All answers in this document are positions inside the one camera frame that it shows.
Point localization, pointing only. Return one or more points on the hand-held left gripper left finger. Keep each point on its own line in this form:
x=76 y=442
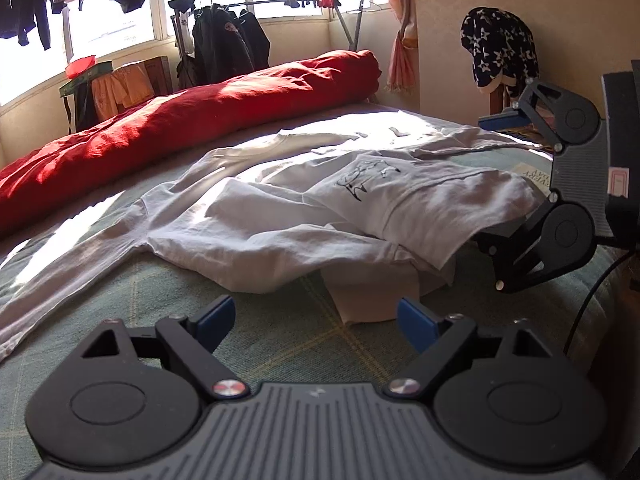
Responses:
x=217 y=317

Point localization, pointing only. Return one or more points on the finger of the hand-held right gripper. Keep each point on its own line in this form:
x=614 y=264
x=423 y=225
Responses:
x=500 y=121
x=515 y=255

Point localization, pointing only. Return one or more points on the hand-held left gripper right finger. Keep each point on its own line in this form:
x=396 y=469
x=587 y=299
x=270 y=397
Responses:
x=415 y=320

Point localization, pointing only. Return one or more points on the white t-shirt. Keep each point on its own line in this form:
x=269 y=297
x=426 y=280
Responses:
x=250 y=220

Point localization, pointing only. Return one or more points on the metal clothes drying rack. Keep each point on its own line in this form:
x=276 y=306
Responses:
x=358 y=30

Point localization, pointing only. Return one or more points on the wooden chair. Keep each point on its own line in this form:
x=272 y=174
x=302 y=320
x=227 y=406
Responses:
x=495 y=102

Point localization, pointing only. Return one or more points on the white fabric label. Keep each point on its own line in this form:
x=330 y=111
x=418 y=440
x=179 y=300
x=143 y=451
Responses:
x=532 y=176

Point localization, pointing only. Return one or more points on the dark star-print garment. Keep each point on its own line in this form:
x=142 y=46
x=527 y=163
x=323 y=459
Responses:
x=495 y=45

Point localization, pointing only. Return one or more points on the orange curtain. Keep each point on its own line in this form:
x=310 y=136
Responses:
x=402 y=60

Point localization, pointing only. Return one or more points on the red duvet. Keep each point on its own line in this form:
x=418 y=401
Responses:
x=150 y=130

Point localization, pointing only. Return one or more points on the small red garment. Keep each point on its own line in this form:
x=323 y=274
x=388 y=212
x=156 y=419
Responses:
x=327 y=2

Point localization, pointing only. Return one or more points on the dark hanging bag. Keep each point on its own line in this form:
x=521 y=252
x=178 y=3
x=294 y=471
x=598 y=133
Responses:
x=186 y=74

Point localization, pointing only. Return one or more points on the black cloth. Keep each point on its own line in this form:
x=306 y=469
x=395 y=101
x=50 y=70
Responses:
x=86 y=107

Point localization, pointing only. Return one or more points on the orange cloth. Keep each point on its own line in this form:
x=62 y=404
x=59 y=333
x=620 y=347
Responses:
x=125 y=87

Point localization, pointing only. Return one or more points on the small green-topped table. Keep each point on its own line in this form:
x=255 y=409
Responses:
x=85 y=81

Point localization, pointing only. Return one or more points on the black hanging jacket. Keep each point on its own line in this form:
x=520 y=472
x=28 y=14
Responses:
x=225 y=45

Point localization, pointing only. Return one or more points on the red plastic basin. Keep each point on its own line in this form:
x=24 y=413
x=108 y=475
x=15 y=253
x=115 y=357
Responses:
x=80 y=66

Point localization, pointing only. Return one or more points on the bay window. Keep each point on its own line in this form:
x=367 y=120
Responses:
x=120 y=25

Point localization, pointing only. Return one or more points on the dark hanging garment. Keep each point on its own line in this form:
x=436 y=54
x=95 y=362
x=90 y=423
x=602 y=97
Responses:
x=25 y=5

